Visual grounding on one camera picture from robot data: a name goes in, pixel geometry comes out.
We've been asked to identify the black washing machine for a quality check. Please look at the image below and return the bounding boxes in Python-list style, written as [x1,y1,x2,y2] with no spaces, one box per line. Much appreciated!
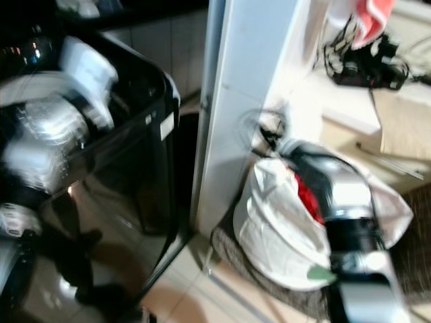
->
[0,30,181,320]

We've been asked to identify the white upright panel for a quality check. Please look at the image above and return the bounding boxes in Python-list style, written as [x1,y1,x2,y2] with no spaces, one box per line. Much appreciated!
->
[190,0,334,238]

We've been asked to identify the red garment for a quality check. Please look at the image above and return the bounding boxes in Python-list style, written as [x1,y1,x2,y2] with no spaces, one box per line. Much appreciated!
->
[295,174,325,227]

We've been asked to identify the white cloth laundry bag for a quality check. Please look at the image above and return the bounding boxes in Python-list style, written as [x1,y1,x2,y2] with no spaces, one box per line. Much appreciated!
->
[232,156,416,291]

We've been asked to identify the tan wooden board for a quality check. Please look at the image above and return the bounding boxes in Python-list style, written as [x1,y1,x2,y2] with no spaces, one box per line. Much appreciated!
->
[372,87,431,161]

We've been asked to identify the green cloth piece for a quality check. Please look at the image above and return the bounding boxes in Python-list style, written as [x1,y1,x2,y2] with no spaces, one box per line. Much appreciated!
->
[306,264,337,282]

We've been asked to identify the pink hanging cloth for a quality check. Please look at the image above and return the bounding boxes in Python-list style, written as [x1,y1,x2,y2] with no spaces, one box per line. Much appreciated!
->
[350,0,397,50]

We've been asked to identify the black cable bundle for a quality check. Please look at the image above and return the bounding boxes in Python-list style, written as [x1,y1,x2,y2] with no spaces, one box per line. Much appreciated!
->
[322,24,410,91]

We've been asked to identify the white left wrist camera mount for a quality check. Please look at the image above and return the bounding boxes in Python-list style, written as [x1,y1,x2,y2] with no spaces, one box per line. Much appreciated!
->
[59,36,119,130]

